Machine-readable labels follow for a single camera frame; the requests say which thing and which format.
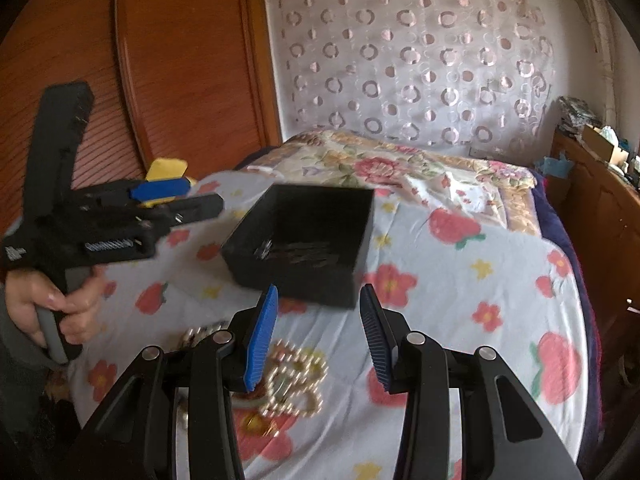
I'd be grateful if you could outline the person's left hand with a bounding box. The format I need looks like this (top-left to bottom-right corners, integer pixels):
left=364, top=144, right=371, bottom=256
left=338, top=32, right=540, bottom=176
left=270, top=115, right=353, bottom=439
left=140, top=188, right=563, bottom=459
left=4, top=266, right=106, bottom=348

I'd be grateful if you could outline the yellow striped plush toy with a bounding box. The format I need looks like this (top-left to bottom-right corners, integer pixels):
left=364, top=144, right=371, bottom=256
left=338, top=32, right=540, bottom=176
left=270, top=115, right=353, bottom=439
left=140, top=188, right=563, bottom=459
left=141, top=158, right=198, bottom=207

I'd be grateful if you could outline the black square storage box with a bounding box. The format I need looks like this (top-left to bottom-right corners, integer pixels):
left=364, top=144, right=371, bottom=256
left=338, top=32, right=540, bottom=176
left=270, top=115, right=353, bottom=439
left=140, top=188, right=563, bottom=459
left=221, top=183, right=374, bottom=309

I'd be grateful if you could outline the strawberry flower print blanket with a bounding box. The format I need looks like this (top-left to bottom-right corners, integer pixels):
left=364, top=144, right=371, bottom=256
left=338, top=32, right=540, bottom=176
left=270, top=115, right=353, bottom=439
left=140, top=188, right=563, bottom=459
left=67, top=171, right=589, bottom=479

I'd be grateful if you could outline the wooden wardrobe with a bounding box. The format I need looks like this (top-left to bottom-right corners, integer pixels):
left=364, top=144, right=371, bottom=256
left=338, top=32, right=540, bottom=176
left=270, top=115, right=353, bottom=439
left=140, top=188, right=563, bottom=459
left=1, top=0, right=282, bottom=226

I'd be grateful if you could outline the floral quilt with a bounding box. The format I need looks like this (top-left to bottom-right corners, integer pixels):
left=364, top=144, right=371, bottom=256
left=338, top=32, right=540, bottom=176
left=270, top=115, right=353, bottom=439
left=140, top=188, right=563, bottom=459
left=243, top=129, right=541, bottom=236

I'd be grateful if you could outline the wooden side cabinet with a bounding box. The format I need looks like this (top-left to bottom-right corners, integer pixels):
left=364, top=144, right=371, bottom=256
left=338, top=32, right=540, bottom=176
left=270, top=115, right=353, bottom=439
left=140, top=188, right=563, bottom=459
left=551, top=131, right=639, bottom=344

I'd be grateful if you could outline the sheer circle pattern curtain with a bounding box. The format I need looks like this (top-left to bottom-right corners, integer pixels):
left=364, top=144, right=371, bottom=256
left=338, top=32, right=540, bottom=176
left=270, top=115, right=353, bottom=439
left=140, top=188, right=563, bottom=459
left=267, top=0, right=554, bottom=157

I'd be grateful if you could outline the cardboard box on cabinet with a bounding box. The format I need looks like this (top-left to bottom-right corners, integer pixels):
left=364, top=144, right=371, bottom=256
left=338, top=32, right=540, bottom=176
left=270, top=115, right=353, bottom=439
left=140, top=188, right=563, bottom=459
left=580, top=125, right=628, bottom=166

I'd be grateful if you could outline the white pearl necklace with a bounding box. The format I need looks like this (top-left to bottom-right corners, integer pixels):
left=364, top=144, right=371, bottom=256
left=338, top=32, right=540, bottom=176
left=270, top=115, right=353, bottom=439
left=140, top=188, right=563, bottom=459
left=234, top=339, right=330, bottom=418

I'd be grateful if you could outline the dark wooden bead bracelet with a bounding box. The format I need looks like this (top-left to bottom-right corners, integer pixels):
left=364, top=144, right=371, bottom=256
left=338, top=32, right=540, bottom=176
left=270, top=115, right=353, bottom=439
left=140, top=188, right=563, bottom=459
left=177, top=320, right=231, bottom=351

